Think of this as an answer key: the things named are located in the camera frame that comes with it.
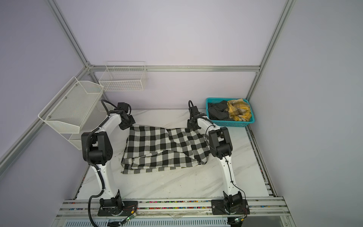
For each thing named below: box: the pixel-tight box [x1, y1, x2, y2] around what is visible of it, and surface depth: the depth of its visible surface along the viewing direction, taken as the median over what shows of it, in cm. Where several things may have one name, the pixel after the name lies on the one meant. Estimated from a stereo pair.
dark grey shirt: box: [207, 100, 229, 121], surface depth 110 cm
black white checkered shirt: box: [120, 126, 211, 175], surface depth 97 cm
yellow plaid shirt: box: [225, 98, 252, 122], surface depth 107 cm
